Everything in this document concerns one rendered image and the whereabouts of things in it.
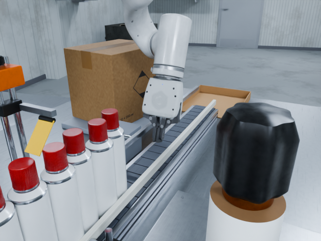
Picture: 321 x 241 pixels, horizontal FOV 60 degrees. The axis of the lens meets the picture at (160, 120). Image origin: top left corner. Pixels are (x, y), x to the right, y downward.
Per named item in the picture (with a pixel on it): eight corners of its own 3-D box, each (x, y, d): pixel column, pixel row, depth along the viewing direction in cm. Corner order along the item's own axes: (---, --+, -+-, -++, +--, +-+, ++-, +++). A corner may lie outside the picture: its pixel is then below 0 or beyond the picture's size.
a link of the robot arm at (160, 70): (146, 62, 72) (144, 74, 73) (177, 66, 69) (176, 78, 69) (159, 67, 80) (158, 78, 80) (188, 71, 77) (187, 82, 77)
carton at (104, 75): (116, 131, 99) (111, 54, 88) (72, 116, 112) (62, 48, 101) (163, 106, 122) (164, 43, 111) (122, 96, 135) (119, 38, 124)
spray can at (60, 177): (83, 259, 47) (67, 155, 39) (51, 261, 47) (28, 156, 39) (89, 235, 52) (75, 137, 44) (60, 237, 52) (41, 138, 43)
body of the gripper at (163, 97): (144, 71, 73) (138, 113, 74) (180, 75, 69) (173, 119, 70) (156, 74, 80) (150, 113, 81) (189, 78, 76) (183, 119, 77)
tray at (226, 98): (237, 121, 112) (238, 112, 111) (177, 110, 123) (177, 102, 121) (250, 99, 137) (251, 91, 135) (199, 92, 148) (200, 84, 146)
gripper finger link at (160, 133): (158, 117, 74) (155, 142, 75) (169, 120, 73) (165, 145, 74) (163, 117, 77) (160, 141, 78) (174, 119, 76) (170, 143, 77)
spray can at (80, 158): (80, 242, 51) (65, 142, 42) (67, 226, 54) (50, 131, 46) (104, 226, 54) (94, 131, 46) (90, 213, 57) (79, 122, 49)
